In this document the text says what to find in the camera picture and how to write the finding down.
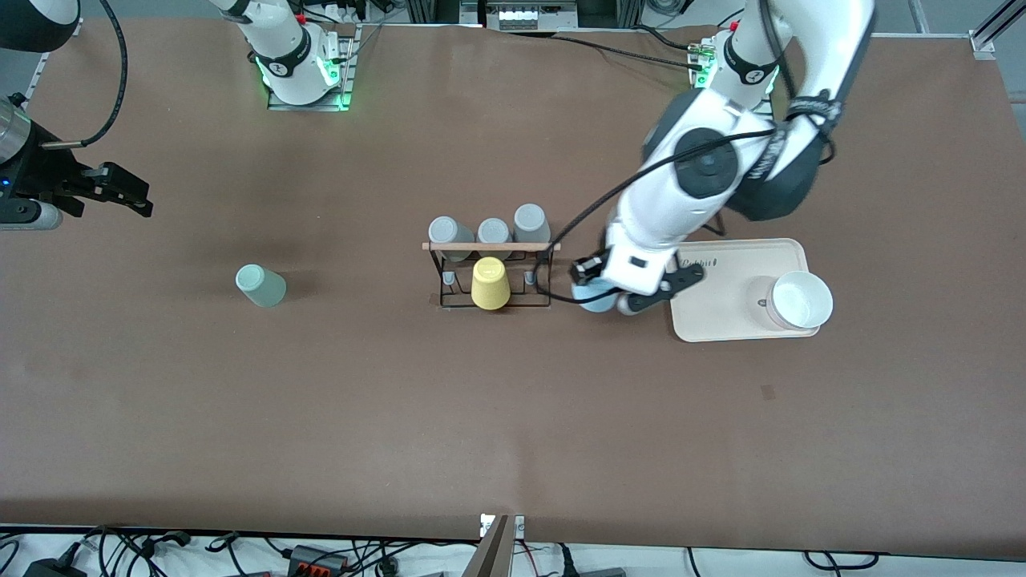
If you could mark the light blue cup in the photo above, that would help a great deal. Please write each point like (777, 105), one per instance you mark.
(597, 304)

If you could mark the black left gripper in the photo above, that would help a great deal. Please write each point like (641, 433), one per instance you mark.
(587, 268)

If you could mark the aluminium table edge rail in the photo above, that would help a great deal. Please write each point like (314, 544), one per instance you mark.
(40, 80)

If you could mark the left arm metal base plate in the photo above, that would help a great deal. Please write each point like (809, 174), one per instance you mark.
(694, 86)

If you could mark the white metal bracket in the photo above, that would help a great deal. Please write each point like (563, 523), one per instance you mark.
(519, 526)

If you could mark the yellow cup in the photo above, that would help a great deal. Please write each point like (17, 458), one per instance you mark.
(489, 284)

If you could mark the white bowl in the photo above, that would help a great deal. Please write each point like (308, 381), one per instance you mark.
(801, 300)

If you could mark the beige plastic tray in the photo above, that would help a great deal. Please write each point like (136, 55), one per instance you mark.
(729, 316)

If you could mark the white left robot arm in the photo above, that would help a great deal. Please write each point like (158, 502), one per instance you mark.
(689, 200)

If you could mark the pale green cup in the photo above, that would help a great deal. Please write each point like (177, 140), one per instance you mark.
(260, 287)

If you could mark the grey cup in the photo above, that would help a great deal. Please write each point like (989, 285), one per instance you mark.
(494, 231)
(443, 230)
(531, 220)

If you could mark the brown camera support bar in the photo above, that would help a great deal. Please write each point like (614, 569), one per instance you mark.
(490, 557)

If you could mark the black orange connector block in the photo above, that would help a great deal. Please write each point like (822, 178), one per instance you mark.
(309, 554)

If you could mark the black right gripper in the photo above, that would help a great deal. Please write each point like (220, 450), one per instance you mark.
(42, 178)

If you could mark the aluminium corner bracket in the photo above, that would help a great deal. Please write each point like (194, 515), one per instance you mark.
(982, 44)

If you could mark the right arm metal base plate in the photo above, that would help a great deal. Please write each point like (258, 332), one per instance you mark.
(321, 106)

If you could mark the grey power strip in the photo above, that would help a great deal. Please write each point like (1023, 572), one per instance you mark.
(521, 16)

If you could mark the black power adapter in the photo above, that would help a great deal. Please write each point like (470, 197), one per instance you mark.
(52, 569)

